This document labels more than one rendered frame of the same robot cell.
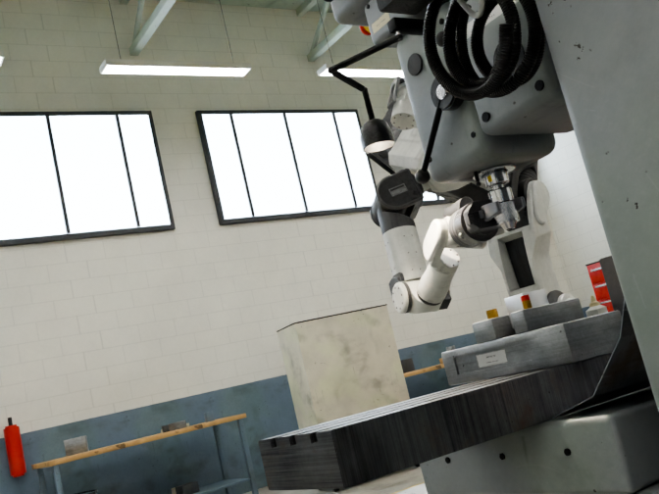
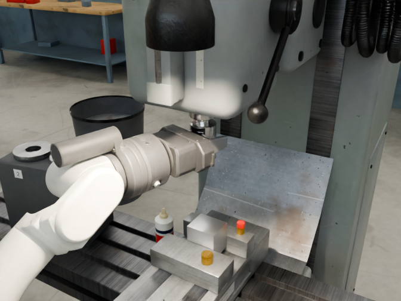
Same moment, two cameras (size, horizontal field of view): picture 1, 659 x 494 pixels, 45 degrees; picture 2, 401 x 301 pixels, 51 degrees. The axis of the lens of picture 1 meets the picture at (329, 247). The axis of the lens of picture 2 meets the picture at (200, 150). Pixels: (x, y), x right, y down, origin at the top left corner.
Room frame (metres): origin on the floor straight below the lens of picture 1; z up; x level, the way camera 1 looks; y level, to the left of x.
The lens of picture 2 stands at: (1.84, 0.26, 1.54)
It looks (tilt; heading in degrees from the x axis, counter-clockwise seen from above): 25 degrees down; 244
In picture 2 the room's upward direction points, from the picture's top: straight up
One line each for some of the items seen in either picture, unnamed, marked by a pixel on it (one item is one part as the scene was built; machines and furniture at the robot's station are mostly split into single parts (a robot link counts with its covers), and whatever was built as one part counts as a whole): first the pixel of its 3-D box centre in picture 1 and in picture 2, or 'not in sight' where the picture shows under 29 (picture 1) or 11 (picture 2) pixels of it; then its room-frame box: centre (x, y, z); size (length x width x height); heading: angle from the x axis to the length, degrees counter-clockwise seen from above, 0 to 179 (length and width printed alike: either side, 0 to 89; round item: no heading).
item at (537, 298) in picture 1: (529, 309); (206, 236); (1.53, -0.34, 1.03); 0.06 x 0.05 x 0.06; 122
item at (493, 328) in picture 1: (512, 324); (191, 261); (1.57, -0.31, 1.01); 0.15 x 0.06 x 0.04; 122
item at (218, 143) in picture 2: (489, 210); (215, 146); (1.52, -0.32, 1.23); 0.06 x 0.02 x 0.03; 17
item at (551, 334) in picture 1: (526, 340); (199, 268); (1.55, -0.33, 0.97); 0.35 x 0.15 x 0.11; 32
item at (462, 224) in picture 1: (483, 220); (162, 157); (1.62, -0.32, 1.23); 0.13 x 0.12 x 0.10; 107
